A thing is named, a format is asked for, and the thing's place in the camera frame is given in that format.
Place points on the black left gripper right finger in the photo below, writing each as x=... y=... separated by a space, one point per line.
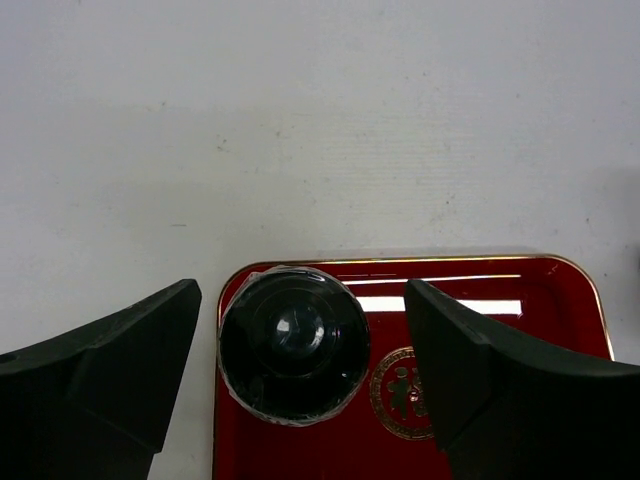
x=506 y=405

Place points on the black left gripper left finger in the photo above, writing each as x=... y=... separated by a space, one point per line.
x=96 y=402

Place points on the red lacquer tray gold rim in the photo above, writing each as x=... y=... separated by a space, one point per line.
x=384 y=432

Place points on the black cap clear bottle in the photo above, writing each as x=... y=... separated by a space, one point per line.
x=294 y=346

